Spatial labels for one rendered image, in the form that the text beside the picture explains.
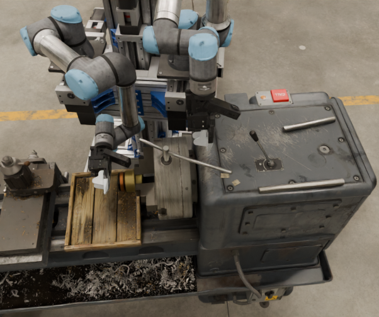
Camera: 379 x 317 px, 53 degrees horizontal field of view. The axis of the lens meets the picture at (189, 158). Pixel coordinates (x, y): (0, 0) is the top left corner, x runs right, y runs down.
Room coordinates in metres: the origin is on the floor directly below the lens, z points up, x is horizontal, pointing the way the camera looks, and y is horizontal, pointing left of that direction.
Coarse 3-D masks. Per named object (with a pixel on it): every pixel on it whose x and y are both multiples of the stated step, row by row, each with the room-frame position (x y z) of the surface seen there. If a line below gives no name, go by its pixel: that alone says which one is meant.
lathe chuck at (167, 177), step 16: (160, 144) 0.84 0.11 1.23; (176, 144) 0.83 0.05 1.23; (160, 160) 0.76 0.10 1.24; (176, 160) 0.76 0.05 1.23; (160, 176) 0.70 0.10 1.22; (176, 176) 0.71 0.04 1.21; (160, 192) 0.66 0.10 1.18; (176, 192) 0.66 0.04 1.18; (160, 208) 0.63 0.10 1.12; (176, 208) 0.63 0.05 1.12
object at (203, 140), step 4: (204, 132) 0.72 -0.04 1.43; (200, 136) 0.72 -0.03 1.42; (204, 136) 0.72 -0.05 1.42; (196, 140) 0.71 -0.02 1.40; (200, 140) 0.72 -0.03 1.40; (204, 140) 0.72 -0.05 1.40; (196, 144) 0.71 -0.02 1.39; (200, 144) 0.71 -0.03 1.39; (204, 144) 0.71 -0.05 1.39; (208, 144) 0.71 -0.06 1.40; (212, 144) 0.71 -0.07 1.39; (208, 148) 0.71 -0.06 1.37
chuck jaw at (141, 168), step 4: (156, 140) 0.88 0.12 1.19; (160, 140) 0.88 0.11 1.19; (144, 148) 0.84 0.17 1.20; (148, 148) 0.84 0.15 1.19; (152, 148) 0.84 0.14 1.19; (144, 152) 0.83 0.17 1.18; (148, 152) 0.83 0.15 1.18; (152, 152) 0.83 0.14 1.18; (140, 156) 0.84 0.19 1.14; (144, 156) 0.82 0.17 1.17; (148, 156) 0.82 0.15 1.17; (152, 156) 0.82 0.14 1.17; (140, 160) 0.81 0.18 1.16; (144, 160) 0.81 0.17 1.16; (148, 160) 0.81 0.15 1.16; (152, 160) 0.81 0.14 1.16; (136, 164) 0.82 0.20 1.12; (140, 164) 0.80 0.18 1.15; (144, 164) 0.80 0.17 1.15; (148, 164) 0.80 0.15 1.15; (152, 164) 0.80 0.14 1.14; (136, 168) 0.79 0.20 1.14; (140, 168) 0.79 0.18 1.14; (144, 168) 0.79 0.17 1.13; (148, 168) 0.79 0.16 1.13; (152, 168) 0.79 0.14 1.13; (136, 172) 0.78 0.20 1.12; (140, 172) 0.78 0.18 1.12; (144, 172) 0.78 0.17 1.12; (148, 172) 0.78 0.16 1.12; (152, 172) 0.78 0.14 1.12
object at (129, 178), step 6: (120, 174) 0.78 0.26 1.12; (126, 174) 0.77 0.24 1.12; (132, 174) 0.77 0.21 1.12; (138, 174) 0.78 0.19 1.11; (120, 180) 0.75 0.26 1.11; (126, 180) 0.75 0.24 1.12; (132, 180) 0.75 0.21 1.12; (138, 180) 0.76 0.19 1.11; (120, 186) 0.73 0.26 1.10; (126, 186) 0.73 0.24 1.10; (132, 186) 0.73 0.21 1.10
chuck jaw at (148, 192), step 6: (138, 186) 0.73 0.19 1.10; (144, 186) 0.73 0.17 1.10; (150, 186) 0.73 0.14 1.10; (138, 192) 0.71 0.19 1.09; (144, 192) 0.70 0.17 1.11; (150, 192) 0.70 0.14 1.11; (144, 198) 0.69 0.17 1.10; (150, 198) 0.68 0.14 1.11; (150, 204) 0.65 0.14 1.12; (156, 204) 0.65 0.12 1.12; (150, 210) 0.64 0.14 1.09; (156, 210) 0.64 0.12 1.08; (162, 210) 0.63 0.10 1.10
